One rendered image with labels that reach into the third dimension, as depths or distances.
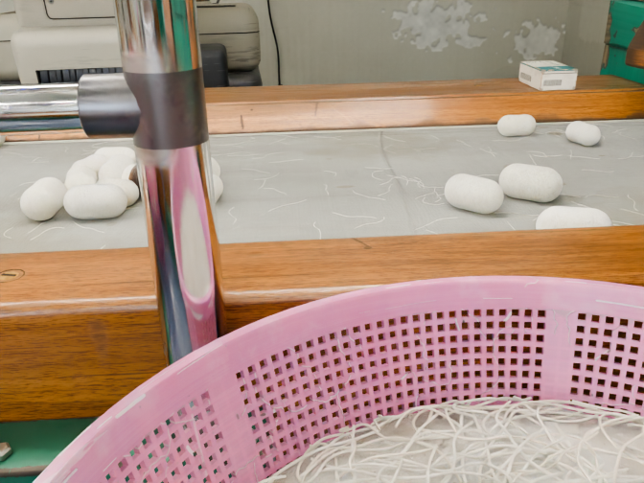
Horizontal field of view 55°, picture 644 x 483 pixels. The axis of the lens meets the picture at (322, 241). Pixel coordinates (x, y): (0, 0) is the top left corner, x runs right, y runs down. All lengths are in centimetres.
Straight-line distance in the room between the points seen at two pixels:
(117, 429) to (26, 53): 92
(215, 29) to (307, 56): 121
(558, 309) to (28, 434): 21
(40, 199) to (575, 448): 31
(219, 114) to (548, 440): 44
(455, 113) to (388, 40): 194
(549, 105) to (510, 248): 37
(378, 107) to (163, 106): 43
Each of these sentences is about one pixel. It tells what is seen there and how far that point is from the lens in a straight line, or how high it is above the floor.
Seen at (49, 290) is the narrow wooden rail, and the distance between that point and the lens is 26.
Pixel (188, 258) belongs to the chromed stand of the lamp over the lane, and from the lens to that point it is 20.
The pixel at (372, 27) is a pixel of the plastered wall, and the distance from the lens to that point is 252.
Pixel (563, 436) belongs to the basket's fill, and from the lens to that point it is 23.
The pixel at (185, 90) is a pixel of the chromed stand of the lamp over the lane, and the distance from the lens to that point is 19.
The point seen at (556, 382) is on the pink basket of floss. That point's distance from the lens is 25.
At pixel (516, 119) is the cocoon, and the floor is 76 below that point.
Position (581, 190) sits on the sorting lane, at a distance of 45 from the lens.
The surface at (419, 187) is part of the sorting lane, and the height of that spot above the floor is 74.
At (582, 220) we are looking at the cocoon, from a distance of 34.
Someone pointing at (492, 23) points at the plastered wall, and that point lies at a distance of 266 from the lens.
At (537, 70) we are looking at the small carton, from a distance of 66.
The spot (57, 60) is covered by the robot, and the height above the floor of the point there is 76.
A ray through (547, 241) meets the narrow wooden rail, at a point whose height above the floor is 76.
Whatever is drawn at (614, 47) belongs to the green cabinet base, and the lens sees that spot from 79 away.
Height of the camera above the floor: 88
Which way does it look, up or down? 24 degrees down
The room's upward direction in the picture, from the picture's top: 1 degrees counter-clockwise
